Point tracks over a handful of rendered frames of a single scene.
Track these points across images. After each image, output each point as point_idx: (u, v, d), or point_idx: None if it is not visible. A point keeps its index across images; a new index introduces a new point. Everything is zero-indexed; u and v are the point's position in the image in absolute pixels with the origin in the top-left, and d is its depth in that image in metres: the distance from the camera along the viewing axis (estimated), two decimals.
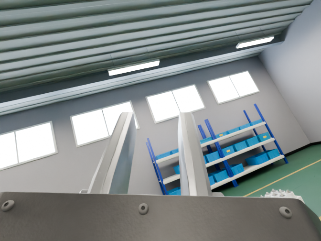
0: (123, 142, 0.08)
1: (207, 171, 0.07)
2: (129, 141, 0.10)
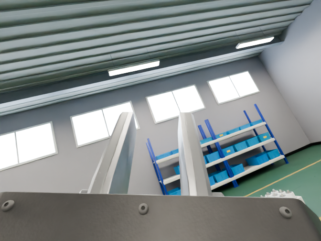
0: (123, 142, 0.08)
1: (207, 171, 0.07)
2: (129, 141, 0.10)
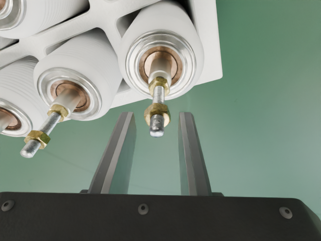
0: (123, 142, 0.08)
1: (207, 171, 0.07)
2: (129, 141, 0.10)
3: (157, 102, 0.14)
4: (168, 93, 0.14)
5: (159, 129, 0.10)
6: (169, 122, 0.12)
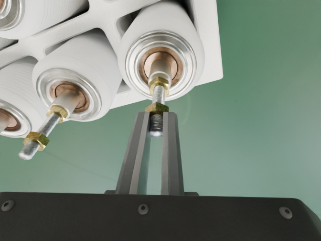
0: (144, 143, 0.08)
1: (182, 171, 0.07)
2: (147, 141, 0.09)
3: (155, 93, 0.13)
4: (151, 94, 0.15)
5: (158, 136, 0.11)
6: None
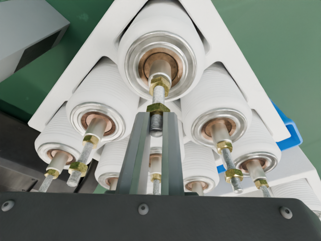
0: (144, 143, 0.08)
1: (182, 171, 0.07)
2: (147, 141, 0.09)
3: (156, 93, 0.13)
4: (150, 93, 0.14)
5: (156, 137, 0.11)
6: None
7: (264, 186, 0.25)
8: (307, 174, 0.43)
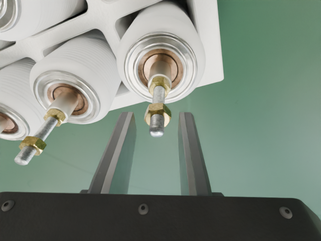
0: (123, 142, 0.08)
1: (207, 171, 0.07)
2: (129, 141, 0.10)
3: (164, 99, 0.14)
4: (163, 82, 0.14)
5: (151, 130, 0.10)
6: (163, 110, 0.11)
7: None
8: None
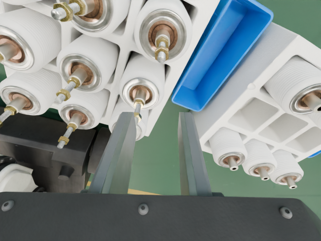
0: (123, 142, 0.08)
1: (207, 171, 0.07)
2: (129, 141, 0.10)
3: None
4: None
5: None
6: None
7: (160, 42, 0.23)
8: (293, 48, 0.33)
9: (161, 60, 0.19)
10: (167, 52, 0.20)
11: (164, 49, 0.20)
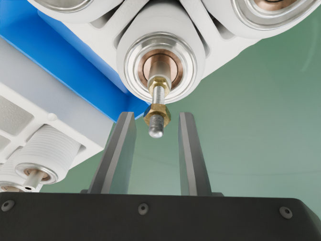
0: (123, 142, 0.08)
1: (207, 171, 0.07)
2: (129, 141, 0.10)
3: None
4: None
5: None
6: None
7: (154, 89, 0.14)
8: (92, 147, 0.37)
9: (156, 135, 0.11)
10: (165, 114, 0.11)
11: (157, 112, 0.11)
